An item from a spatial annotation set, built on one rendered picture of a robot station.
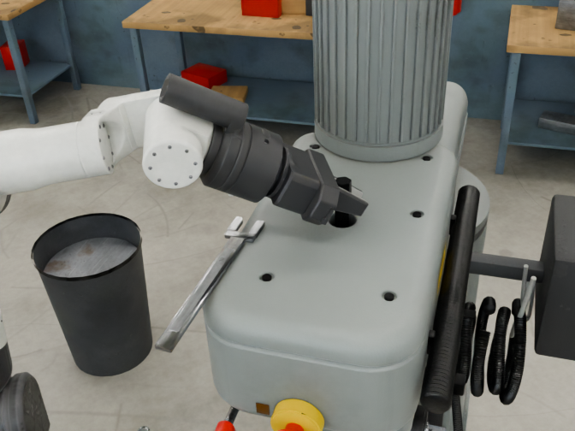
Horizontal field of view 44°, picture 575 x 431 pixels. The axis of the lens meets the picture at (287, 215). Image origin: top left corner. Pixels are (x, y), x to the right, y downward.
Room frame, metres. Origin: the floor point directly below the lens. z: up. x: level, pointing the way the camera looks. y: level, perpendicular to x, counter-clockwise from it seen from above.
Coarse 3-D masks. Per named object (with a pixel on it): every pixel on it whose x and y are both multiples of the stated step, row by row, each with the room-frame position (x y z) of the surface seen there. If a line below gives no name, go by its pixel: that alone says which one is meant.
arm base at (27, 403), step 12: (24, 372) 0.63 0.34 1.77; (12, 384) 0.60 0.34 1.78; (24, 384) 0.60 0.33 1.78; (36, 384) 0.64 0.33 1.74; (12, 396) 0.58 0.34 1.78; (24, 396) 0.59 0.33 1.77; (36, 396) 0.62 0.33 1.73; (12, 408) 0.57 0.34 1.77; (24, 408) 0.58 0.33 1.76; (36, 408) 0.61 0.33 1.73; (12, 420) 0.56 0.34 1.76; (24, 420) 0.56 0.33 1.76; (36, 420) 0.59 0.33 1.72; (48, 420) 0.63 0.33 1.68
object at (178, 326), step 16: (240, 224) 0.75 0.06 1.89; (256, 224) 0.74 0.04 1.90; (240, 240) 0.71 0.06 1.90; (224, 256) 0.68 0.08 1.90; (208, 272) 0.65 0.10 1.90; (224, 272) 0.65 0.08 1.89; (208, 288) 0.62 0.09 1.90; (192, 304) 0.59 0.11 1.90; (176, 320) 0.57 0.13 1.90; (192, 320) 0.57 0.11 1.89; (176, 336) 0.54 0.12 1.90
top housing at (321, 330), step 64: (384, 192) 0.81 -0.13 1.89; (448, 192) 0.82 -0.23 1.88; (256, 256) 0.68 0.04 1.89; (320, 256) 0.68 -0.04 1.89; (384, 256) 0.67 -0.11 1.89; (256, 320) 0.57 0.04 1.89; (320, 320) 0.56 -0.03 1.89; (384, 320) 0.56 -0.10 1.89; (256, 384) 0.56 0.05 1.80; (320, 384) 0.54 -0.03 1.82; (384, 384) 0.52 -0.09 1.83
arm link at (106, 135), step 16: (128, 96) 0.76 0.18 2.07; (144, 96) 0.76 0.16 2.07; (96, 112) 0.74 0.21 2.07; (112, 112) 0.74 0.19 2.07; (128, 112) 0.75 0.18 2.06; (144, 112) 0.76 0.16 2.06; (80, 128) 0.71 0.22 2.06; (96, 128) 0.71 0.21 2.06; (112, 128) 0.75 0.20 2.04; (128, 128) 0.75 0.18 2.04; (144, 128) 0.76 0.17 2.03; (80, 144) 0.69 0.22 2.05; (96, 144) 0.69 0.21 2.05; (112, 144) 0.74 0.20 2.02; (128, 144) 0.75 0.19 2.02; (80, 160) 0.69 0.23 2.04; (96, 160) 0.69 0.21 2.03; (112, 160) 0.73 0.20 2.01
